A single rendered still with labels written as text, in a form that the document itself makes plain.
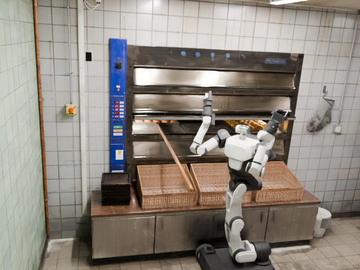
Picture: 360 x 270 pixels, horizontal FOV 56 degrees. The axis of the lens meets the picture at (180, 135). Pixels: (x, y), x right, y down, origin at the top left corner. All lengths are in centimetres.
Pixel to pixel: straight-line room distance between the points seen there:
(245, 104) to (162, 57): 106
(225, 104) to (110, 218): 169
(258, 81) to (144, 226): 195
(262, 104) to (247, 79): 35
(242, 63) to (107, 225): 215
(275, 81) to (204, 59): 85
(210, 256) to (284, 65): 218
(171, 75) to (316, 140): 196
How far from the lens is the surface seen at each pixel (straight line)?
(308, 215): 407
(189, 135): 373
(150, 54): 351
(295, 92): 412
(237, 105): 381
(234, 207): 312
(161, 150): 371
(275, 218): 388
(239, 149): 287
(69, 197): 386
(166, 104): 358
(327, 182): 476
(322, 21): 419
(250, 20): 378
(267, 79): 392
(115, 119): 353
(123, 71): 345
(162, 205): 341
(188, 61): 359
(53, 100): 354
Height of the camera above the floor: 221
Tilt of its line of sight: 16 degrees down
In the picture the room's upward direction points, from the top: 3 degrees clockwise
